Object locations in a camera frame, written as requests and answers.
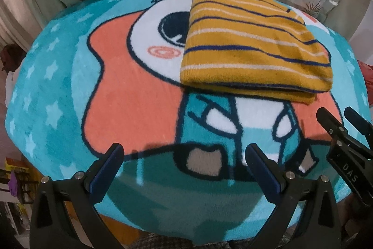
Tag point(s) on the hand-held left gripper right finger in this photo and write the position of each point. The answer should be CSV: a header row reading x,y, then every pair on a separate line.
x,y
263,176

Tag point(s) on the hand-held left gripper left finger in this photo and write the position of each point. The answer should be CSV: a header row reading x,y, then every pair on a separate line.
x,y
106,171

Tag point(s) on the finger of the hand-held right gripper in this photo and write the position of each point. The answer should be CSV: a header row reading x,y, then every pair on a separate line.
x,y
330,122
360,123

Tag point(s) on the yellow striped knit sweater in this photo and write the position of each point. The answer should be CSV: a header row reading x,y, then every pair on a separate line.
x,y
244,45

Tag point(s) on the red cloth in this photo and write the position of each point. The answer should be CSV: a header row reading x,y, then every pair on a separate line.
x,y
366,80

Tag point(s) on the teal cartoon printed blanket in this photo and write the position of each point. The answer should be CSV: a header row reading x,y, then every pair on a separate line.
x,y
122,97

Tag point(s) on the yellow box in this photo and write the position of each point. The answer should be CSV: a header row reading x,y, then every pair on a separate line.
x,y
16,166

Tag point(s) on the purple object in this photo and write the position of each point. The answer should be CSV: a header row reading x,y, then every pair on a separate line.
x,y
13,183

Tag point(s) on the dark red round object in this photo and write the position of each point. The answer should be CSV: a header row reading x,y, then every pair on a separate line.
x,y
11,58

